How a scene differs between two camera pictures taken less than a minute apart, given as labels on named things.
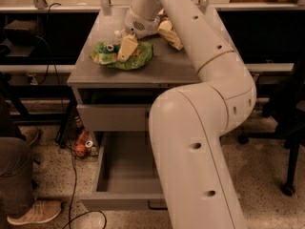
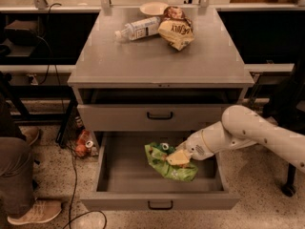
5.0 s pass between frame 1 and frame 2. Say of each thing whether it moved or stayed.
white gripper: moved
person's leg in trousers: stayed
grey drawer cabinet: stayed
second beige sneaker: stayed
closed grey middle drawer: stayed
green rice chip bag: moved
